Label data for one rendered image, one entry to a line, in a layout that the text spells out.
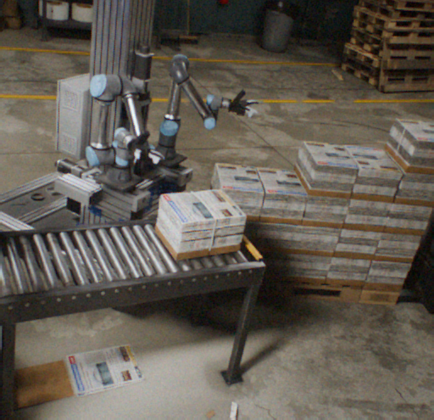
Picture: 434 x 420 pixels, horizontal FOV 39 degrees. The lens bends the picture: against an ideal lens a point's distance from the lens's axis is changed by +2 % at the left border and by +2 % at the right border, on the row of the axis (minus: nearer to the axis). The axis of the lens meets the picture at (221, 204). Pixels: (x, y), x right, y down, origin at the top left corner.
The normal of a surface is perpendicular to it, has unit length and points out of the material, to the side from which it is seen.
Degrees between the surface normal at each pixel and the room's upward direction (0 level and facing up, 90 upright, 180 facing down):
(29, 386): 0
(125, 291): 90
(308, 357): 0
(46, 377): 0
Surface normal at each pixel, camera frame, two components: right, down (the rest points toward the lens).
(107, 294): 0.43, 0.50
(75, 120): -0.49, 0.34
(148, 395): 0.18, -0.86
